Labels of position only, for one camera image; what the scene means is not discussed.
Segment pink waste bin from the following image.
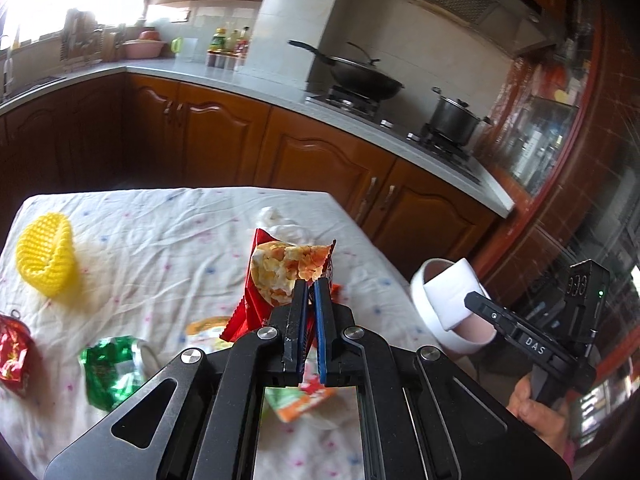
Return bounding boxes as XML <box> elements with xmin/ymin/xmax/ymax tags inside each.
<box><xmin>410</xmin><ymin>257</ymin><xmax>499</xmax><ymax>359</ymax></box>

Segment wooden base cabinet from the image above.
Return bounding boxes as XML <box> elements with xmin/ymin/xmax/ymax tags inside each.
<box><xmin>0</xmin><ymin>72</ymin><xmax>504</xmax><ymax>272</ymax></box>

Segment white dotted tablecloth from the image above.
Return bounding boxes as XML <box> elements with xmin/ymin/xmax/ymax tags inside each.
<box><xmin>0</xmin><ymin>186</ymin><xmax>451</xmax><ymax>480</ymax></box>

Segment pink basin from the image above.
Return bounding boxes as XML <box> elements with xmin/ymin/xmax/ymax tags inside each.
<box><xmin>122</xmin><ymin>30</ymin><xmax>169</xmax><ymax>60</ymax></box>

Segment grey kitchen countertop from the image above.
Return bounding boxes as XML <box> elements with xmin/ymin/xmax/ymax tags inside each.
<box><xmin>0</xmin><ymin>55</ymin><xmax>516</xmax><ymax>219</ymax></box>

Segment steel cooking pot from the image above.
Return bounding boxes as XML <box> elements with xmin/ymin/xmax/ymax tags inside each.
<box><xmin>426</xmin><ymin>87</ymin><xmax>494</xmax><ymax>147</ymax></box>

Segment gas stove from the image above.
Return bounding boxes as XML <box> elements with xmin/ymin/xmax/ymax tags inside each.
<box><xmin>305</xmin><ymin>85</ymin><xmax>484</xmax><ymax>184</ymax></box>

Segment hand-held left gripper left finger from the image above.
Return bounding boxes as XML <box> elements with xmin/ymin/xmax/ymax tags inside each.
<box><xmin>44</xmin><ymin>280</ymin><xmax>313</xmax><ymax>480</ymax></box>

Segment person's right hand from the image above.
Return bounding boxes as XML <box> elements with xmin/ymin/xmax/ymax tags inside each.
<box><xmin>507</xmin><ymin>374</ymin><xmax>576</xmax><ymax>458</ymax></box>

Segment black wok with lid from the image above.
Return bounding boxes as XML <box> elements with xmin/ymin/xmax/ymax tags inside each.
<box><xmin>287</xmin><ymin>39</ymin><xmax>406</xmax><ymax>102</ymax></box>

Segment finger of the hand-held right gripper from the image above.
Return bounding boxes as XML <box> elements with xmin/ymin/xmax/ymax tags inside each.
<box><xmin>464</xmin><ymin>291</ymin><xmax>557</xmax><ymax>369</ymax></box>

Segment red sauce bottle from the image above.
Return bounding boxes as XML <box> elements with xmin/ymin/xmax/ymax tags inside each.
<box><xmin>236</xmin><ymin>25</ymin><xmax>251</xmax><ymax>69</ymax></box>

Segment red snack packet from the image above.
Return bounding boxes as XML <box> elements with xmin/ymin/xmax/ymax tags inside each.
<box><xmin>220</xmin><ymin>227</ymin><xmax>343</xmax><ymax>356</ymax></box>

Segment crushed green can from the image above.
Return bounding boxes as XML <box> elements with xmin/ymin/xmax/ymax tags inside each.
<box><xmin>80</xmin><ymin>335</ymin><xmax>162</xmax><ymax>413</ymax></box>

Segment yellow oil bottle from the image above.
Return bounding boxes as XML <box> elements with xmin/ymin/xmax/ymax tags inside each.
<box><xmin>226</xmin><ymin>27</ymin><xmax>241</xmax><ymax>69</ymax></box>

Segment green label bottle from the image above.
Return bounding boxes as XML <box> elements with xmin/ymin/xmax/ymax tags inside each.
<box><xmin>208</xmin><ymin>27</ymin><xmax>227</xmax><ymax>68</ymax></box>

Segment crumpled red wrapper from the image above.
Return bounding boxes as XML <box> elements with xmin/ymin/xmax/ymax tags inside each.
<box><xmin>0</xmin><ymin>310</ymin><xmax>34</xmax><ymax>399</ymax></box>

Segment utensil rack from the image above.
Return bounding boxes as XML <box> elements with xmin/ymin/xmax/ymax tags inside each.
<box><xmin>60</xmin><ymin>9</ymin><xmax>107</xmax><ymax>64</ymax></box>

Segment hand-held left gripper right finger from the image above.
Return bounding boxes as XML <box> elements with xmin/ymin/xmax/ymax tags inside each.
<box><xmin>312</xmin><ymin>277</ymin><xmax>572</xmax><ymax>480</ymax></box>

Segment red wood glass cabinet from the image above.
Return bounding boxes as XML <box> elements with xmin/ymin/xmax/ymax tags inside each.
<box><xmin>470</xmin><ymin>0</ymin><xmax>603</xmax><ymax>311</ymax></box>

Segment orange snack packet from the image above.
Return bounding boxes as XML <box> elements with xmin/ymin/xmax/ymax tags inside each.
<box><xmin>186</xmin><ymin>315</ymin><xmax>340</xmax><ymax>423</ymax></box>

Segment white tissue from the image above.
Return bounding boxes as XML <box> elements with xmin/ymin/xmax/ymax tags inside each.
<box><xmin>257</xmin><ymin>205</ymin><xmax>313</xmax><ymax>246</ymax></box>

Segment yellow mesh basket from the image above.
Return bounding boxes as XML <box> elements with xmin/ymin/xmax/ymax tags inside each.
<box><xmin>15</xmin><ymin>212</ymin><xmax>82</xmax><ymax>307</ymax></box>

